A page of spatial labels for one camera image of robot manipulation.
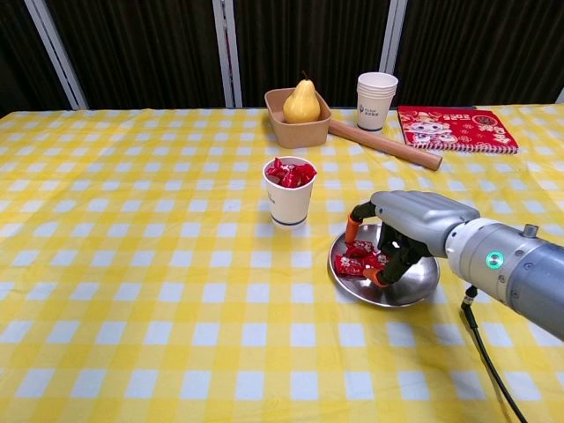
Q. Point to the black ribbed partition panel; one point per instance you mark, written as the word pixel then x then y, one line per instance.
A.
pixel 484 44
pixel 141 53
pixel 308 39
pixel 17 53

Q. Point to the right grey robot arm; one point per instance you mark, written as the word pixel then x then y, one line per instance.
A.
pixel 529 273

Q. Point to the wooden rolling pin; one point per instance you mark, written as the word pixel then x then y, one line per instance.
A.
pixel 388 145

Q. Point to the single white paper cup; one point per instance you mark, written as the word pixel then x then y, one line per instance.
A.
pixel 288 207

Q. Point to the yellow pear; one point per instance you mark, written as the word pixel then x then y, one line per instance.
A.
pixel 302 108

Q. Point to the red spiral calendar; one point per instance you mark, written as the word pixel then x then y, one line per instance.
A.
pixel 458 130

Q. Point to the stack of white paper cups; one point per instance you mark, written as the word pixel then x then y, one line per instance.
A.
pixel 374 110

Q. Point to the tan square bowl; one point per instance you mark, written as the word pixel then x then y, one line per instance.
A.
pixel 299 134

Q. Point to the red candy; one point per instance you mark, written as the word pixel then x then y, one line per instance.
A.
pixel 275 169
pixel 359 249
pixel 307 171
pixel 348 265
pixel 291 177
pixel 378 261

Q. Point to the round silver metal plate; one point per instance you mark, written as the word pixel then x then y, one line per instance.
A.
pixel 410 286

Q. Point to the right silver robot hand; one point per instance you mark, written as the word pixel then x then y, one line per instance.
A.
pixel 418 211

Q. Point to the yellow white checked tablecloth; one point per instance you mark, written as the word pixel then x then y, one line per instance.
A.
pixel 132 264

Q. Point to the white metal partition post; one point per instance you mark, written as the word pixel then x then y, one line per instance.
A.
pixel 229 53
pixel 393 35
pixel 560 97
pixel 58 57

